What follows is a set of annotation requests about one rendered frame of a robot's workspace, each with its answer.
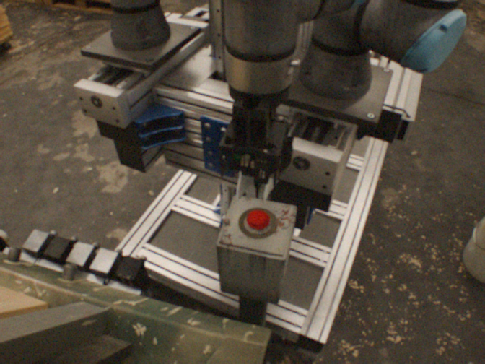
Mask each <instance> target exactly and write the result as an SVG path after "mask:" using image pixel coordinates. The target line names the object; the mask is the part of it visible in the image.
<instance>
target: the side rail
mask: <svg viewBox="0 0 485 364"><path fill-rule="evenodd" d="M265 352H266V348H265V347H264V346H262V345H259V344H253V343H249V342H244V341H241V340H238V339H233V338H226V339H225V340H224V342H223V343H222V344H221V346H220V347H219V348H218V349H217V351H216V352H215V353H214V354H213V355H212V356H211V358H210V359H209V360H208V362H207V363H206V364H262V362H263V359H264V355H265Z"/></svg>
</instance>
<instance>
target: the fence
mask: <svg viewBox="0 0 485 364"><path fill-rule="evenodd" d="M107 316H108V309H105V308H101V307H99V306H95V305H92V304H89V303H85V302H83V301H81V302H78V303H72V304H68V305H63V306H59V307H55V308H49V309H46V310H42V311H36V312H33V313H27V314H23V315H20V316H13V317H10V318H4V319H0V364H32V363H34V362H37V361H39V360H42V359H44V358H47V357H49V356H51V355H54V354H56V353H58V352H61V351H63V350H66V349H69V348H70V347H73V346H75V345H78V344H80V343H83V342H86V341H87V340H89V339H92V338H95V337H97V336H100V335H101V334H104V331H105V324H106V320H107Z"/></svg>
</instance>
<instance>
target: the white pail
mask: <svg viewBox="0 0 485 364"><path fill-rule="evenodd" d="M478 225H479V224H478ZM478 225H477V226H478ZM477 226H476V228H477ZM476 228H475V229H474V231H473V236H472V238H471V239H470V240H469V242H468V244H467V246H466V247H465V248H464V250H463V262H464V264H465V266H466V269H467V270H468V271H469V272H470V274H471V275H472V276H473V277H475V278H476V279H477V280H478V281H480V282H483V283H485V217H484V219H483V220H482V221H481V224H480V225H479V226H478V228H477V229H476Z"/></svg>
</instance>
